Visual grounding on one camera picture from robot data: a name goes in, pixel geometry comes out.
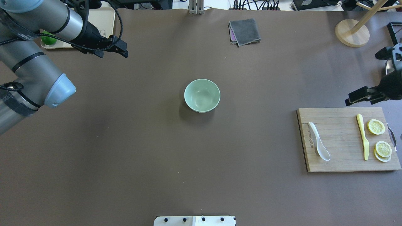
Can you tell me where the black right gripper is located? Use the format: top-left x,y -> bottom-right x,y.
345,43 -> 402,107

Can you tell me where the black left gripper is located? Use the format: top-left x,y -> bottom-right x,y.
71,21 -> 129,58

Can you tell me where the white ceramic spoon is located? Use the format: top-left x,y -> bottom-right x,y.
308,122 -> 331,161

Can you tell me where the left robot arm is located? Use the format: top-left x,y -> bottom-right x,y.
0,0 -> 129,134

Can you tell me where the light green bowl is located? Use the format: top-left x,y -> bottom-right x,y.
184,79 -> 221,113

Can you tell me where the steel scoop on table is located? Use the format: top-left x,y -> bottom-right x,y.
385,59 -> 396,75

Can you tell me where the lemon slice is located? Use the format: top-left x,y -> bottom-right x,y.
367,119 -> 386,135
375,141 -> 392,158
373,149 -> 392,163

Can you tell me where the bamboo cutting board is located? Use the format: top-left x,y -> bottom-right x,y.
297,107 -> 401,173

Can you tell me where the yellow plastic knife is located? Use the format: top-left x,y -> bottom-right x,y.
356,114 -> 370,161

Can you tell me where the green lime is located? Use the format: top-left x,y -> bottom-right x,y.
41,36 -> 57,45

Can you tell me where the wooden mug tree stand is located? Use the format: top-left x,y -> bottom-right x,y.
335,0 -> 402,48

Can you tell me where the black framed tray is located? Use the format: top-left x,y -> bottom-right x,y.
387,22 -> 402,45

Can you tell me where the grey folded cloth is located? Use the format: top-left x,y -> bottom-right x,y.
228,18 -> 261,47

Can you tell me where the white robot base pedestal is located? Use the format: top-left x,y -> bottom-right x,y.
153,215 -> 237,226

